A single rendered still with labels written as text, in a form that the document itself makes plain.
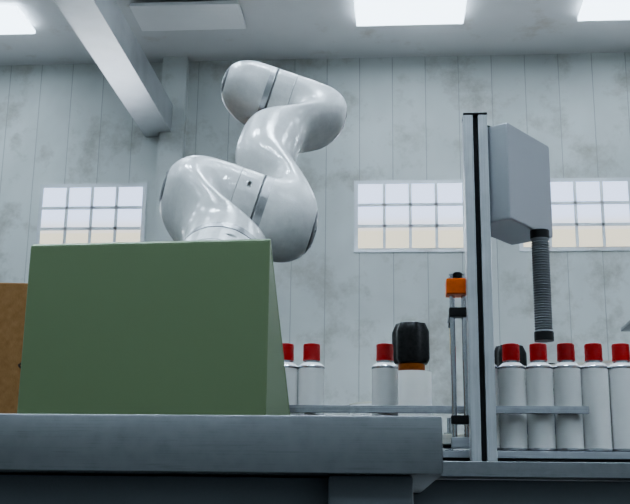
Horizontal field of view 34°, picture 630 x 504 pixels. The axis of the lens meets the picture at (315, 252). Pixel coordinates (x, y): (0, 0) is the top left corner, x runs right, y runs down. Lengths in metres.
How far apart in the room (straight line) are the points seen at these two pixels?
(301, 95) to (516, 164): 0.43
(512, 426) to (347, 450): 1.29
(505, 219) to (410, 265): 10.13
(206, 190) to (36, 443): 0.72
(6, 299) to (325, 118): 0.61
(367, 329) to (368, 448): 11.16
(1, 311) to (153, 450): 1.02
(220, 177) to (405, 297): 10.51
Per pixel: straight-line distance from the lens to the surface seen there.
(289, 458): 0.73
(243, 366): 1.10
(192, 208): 1.42
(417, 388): 2.26
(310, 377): 2.00
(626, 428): 2.03
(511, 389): 2.00
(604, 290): 12.19
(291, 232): 1.47
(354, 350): 11.84
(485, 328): 1.87
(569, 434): 2.01
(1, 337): 1.73
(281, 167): 1.57
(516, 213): 1.93
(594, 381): 2.03
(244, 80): 1.82
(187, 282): 1.13
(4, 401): 1.71
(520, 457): 1.96
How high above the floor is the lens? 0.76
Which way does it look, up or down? 14 degrees up
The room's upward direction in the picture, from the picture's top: 1 degrees clockwise
